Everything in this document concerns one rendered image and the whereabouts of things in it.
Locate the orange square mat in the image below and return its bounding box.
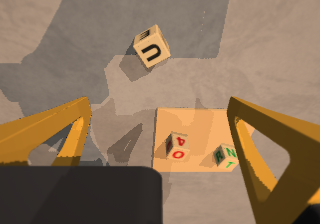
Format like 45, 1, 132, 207
153, 107, 235, 172

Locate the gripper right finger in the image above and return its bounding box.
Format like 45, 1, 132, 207
227, 96, 320, 224

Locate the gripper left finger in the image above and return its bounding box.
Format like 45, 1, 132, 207
0, 97, 92, 166

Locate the tan block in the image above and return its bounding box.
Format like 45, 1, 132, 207
213, 145, 239, 170
165, 134, 190, 161
133, 25, 170, 68

